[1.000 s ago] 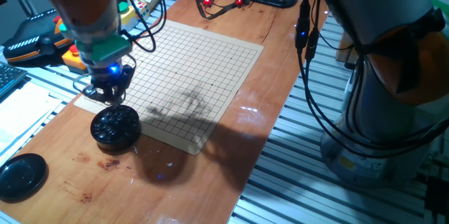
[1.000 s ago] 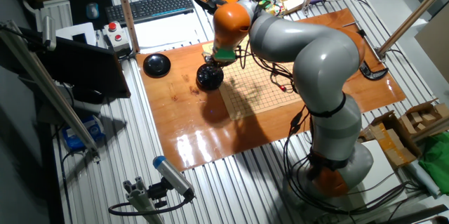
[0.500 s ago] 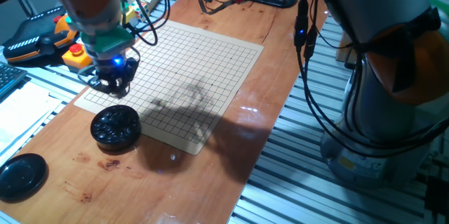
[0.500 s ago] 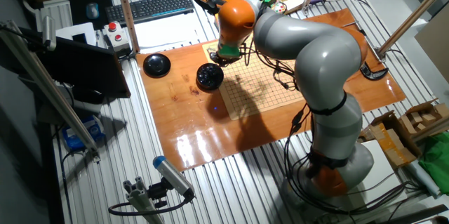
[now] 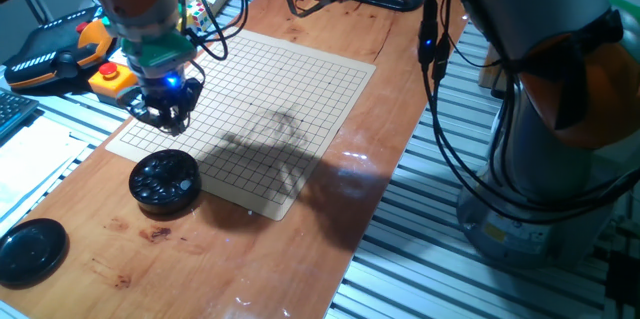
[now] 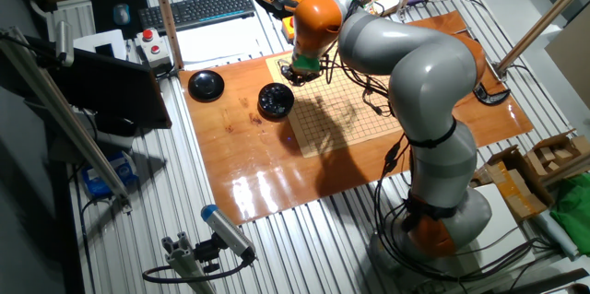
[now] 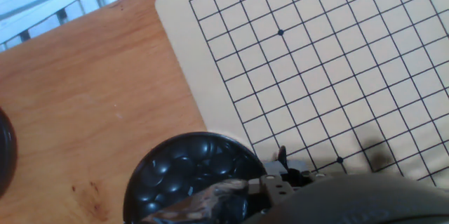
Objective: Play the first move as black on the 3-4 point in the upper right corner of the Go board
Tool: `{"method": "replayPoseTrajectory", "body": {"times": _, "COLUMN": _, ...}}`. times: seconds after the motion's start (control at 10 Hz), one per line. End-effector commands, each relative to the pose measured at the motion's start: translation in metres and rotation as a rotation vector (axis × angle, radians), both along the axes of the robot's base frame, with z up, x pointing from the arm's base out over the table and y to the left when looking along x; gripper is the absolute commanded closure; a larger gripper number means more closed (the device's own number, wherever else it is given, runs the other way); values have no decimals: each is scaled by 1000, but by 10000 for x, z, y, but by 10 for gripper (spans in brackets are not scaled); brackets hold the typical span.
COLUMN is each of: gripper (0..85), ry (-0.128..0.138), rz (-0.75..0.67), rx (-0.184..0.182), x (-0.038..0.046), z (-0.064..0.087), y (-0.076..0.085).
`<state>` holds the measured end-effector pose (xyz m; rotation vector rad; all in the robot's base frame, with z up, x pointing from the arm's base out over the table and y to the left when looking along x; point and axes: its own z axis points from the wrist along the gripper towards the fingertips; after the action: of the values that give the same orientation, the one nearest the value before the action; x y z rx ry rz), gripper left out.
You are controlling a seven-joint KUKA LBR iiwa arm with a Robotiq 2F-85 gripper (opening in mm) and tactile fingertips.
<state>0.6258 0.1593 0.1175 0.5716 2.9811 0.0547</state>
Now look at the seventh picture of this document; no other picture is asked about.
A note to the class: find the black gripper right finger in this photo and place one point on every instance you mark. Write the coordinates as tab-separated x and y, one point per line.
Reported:
301	168

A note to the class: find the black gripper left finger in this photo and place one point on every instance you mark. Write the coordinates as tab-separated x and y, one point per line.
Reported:
271	182

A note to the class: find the beige go board mat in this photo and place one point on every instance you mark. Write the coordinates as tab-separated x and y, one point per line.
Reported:
315	59

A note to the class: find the black bowl of go stones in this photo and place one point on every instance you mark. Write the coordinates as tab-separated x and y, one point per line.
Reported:
175	171

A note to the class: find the black round bowl lid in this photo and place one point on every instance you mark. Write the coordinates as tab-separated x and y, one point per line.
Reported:
7	153

